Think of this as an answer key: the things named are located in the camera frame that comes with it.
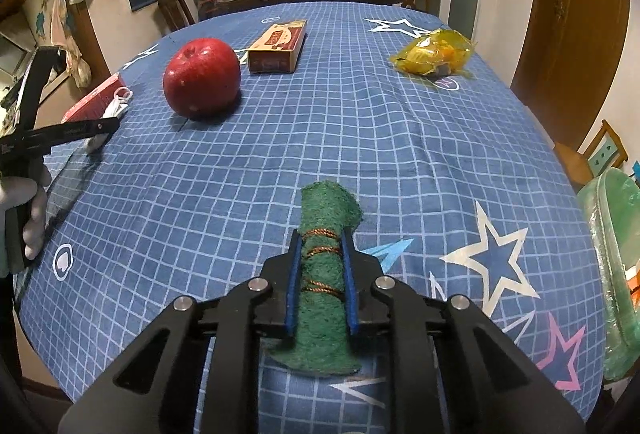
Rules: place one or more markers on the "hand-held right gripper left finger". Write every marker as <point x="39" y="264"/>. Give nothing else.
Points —
<point x="292" y="294"/>

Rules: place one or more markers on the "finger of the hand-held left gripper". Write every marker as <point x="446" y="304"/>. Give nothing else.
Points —
<point x="80" y="132"/>

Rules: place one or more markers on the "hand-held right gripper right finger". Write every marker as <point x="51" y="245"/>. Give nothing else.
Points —
<point x="351" y="299"/>

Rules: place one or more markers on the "green scrub pad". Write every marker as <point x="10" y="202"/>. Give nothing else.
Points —
<point x="325" y="214"/>

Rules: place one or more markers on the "trash bin with green bag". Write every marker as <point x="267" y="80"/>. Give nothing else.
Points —
<point x="605" y="224"/>

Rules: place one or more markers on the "person's left hand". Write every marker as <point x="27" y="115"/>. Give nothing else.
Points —
<point x="15" y="191"/>

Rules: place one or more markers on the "pink flat box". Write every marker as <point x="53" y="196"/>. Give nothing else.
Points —
<point x="90" y="102"/>

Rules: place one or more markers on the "hanging pale bag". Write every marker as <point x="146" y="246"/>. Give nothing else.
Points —
<point x="80" y="69"/>

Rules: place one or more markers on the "hanging pink cloth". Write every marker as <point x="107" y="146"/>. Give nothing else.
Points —
<point x="62" y="22"/>

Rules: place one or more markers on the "red apple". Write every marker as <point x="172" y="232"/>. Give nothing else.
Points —
<point x="202" y="74"/>

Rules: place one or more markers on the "brown printed long carton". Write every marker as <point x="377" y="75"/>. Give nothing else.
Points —
<point x="277" y="47"/>

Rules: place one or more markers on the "yellow plastic bag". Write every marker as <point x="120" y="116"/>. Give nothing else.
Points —
<point x="432" y="54"/>

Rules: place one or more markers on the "small chair with green back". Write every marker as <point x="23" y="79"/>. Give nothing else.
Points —
<point x="600" y="159"/>

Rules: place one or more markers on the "brown wooden door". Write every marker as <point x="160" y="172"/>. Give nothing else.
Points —
<point x="575" y="14"/>

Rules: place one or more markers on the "teal flower wall decal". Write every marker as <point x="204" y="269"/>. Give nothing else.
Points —
<point x="44" y="14"/>

